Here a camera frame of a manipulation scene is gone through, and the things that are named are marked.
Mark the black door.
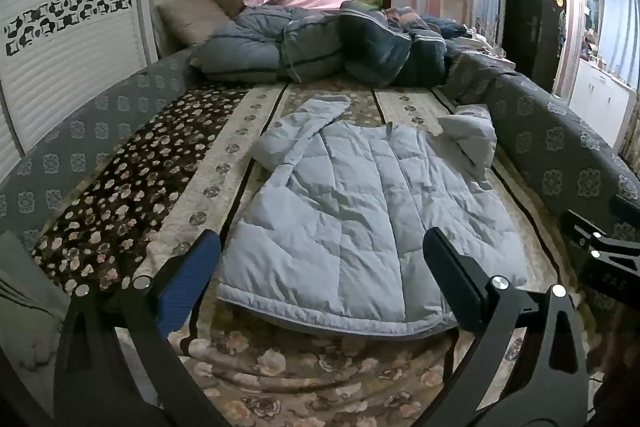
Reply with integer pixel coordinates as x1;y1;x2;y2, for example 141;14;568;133
501;0;569;94

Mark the blue-grey striped duvet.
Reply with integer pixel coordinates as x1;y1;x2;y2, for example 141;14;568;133
189;4;351;84

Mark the dark teal duvet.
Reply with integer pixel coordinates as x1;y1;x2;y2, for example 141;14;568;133
339;0;451;88

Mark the white low cabinet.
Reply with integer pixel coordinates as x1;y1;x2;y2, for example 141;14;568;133
566;56;637;148

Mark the light blue puffer jacket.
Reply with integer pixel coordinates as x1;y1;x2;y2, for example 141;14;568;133
216;96;530;337

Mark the pale blue curtain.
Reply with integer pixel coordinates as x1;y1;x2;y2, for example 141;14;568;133
601;0;640;84

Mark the floral patterned bed mattress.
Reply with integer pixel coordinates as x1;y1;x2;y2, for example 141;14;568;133
0;49;640;308

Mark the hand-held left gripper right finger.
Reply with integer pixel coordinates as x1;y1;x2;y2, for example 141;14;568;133
422;227;592;427

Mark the white patterned wardrobe door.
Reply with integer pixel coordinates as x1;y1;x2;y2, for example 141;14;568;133
0;0;162;160

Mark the beige pillow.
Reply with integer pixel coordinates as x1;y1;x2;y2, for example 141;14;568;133
156;0;237;48

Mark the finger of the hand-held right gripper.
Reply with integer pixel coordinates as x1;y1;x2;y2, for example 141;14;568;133
560;194;640;275

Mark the floral bed blanket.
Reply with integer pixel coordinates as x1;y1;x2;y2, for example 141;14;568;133
30;79;601;427

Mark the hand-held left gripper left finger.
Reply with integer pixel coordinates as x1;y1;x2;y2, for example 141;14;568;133
52;229;236;427

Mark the patterned bedding heap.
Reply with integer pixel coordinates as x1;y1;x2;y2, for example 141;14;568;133
384;6;483;42

